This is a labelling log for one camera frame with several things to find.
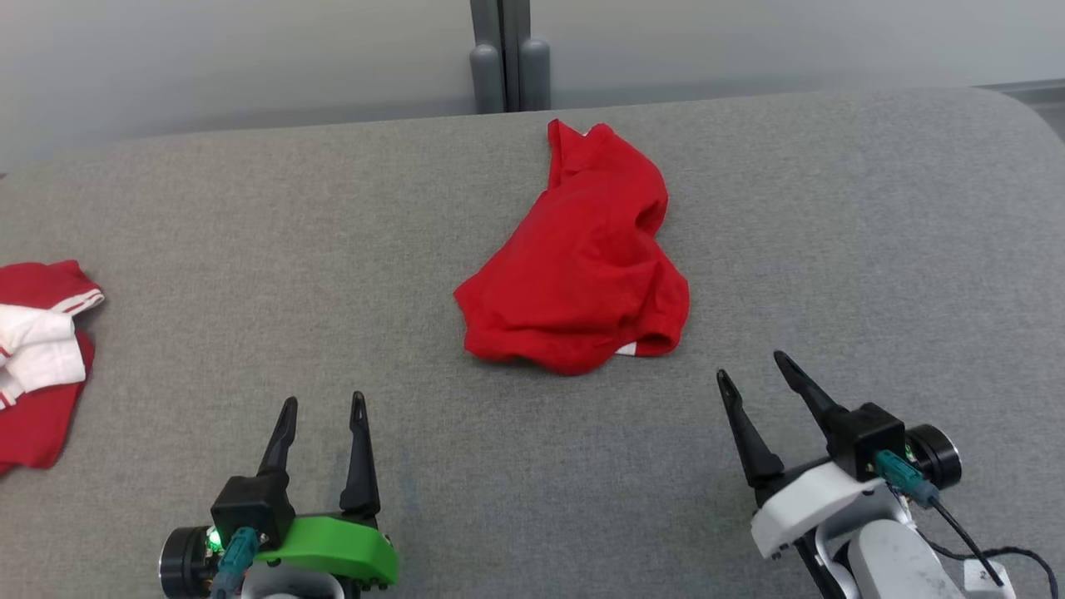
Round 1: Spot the plain red garment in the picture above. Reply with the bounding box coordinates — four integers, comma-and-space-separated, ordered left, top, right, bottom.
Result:
453, 119, 691, 377

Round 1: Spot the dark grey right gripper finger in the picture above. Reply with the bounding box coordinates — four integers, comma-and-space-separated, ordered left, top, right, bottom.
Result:
773, 350, 851, 443
716, 369, 788, 505

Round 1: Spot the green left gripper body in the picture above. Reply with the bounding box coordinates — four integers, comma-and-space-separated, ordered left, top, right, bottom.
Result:
160, 514, 399, 599

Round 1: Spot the red and white garment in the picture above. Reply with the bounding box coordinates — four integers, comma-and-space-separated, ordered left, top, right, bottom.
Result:
0, 260, 106, 477

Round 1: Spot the grey double metal post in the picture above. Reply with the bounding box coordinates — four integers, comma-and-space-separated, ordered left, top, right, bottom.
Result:
468, 0, 552, 115

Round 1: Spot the thin black cable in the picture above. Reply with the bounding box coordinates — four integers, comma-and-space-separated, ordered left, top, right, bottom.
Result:
922, 537, 1060, 599

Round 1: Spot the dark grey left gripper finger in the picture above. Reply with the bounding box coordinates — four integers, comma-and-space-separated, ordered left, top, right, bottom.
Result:
339, 391, 382, 522
256, 397, 299, 479

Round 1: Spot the black cable with teal plug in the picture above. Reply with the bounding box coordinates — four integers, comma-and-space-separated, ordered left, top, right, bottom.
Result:
210, 526, 261, 599
873, 449, 1006, 587

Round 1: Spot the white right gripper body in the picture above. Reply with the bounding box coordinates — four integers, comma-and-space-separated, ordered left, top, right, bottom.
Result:
750, 424, 963, 560

